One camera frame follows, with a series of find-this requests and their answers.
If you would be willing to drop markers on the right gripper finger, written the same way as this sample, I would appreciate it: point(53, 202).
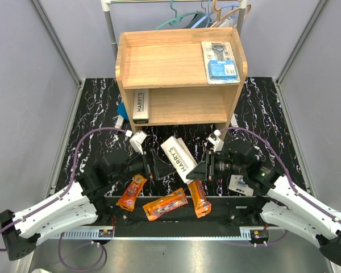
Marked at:
point(209, 157)
point(200, 172)

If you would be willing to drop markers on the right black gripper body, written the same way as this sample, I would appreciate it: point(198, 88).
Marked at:
point(223, 165)

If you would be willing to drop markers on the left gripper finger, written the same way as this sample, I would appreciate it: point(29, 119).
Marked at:
point(162, 169)
point(156, 161)

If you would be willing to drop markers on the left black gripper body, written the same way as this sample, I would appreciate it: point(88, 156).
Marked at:
point(140, 165)

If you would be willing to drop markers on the white Harry's box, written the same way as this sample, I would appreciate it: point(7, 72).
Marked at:
point(179, 158)
point(182, 143)
point(141, 106)

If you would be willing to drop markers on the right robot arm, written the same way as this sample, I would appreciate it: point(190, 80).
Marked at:
point(277, 200)

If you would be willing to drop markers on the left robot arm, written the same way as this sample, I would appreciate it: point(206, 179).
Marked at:
point(82, 203)

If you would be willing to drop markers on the blue object behind shelf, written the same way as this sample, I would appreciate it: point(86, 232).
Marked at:
point(121, 110)

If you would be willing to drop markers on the wooden two-tier shelf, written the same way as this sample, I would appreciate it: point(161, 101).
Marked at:
point(170, 65)

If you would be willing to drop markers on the razor blister pack on shelf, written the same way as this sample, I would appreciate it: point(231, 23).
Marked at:
point(220, 64)

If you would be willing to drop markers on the blue razor blister pack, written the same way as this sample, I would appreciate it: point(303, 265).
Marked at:
point(238, 185)

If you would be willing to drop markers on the orange candy bag right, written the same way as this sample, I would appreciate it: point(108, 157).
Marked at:
point(202, 207)

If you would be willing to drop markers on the orange candy bag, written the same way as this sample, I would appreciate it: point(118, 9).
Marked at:
point(202, 207)
point(165, 204)
point(128, 199)

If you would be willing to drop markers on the orange candy bag left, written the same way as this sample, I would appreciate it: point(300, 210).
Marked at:
point(128, 199)

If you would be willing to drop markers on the orange candy bag middle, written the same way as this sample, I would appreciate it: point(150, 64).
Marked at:
point(165, 204)

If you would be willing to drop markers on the white rack foot right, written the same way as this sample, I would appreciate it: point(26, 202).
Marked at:
point(234, 122)

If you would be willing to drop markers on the white rack foot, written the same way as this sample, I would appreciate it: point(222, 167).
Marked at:
point(234, 122)
point(119, 123)

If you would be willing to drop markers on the white rack foot left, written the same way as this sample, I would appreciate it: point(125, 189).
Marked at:
point(119, 123)

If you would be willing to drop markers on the black marble mat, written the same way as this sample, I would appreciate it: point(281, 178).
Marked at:
point(259, 114)

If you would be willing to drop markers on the teal clothes hanger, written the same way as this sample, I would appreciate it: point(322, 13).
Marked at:
point(177, 19)

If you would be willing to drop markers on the blue clothes hanger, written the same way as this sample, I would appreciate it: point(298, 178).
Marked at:
point(206, 19)

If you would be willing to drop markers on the wooden clothes hanger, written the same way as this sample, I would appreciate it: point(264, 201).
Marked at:
point(241, 12)

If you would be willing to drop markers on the metal clothes rack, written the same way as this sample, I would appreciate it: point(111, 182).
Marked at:
point(122, 16)

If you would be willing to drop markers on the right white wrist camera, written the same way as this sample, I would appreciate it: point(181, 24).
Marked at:
point(215, 139)

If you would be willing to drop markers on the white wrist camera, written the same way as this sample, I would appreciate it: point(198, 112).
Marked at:
point(215, 139)
point(137, 140)

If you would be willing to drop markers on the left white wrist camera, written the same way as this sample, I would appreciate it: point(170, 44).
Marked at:
point(137, 140)

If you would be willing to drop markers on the slotted cable duct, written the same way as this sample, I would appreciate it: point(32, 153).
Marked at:
point(89, 234)

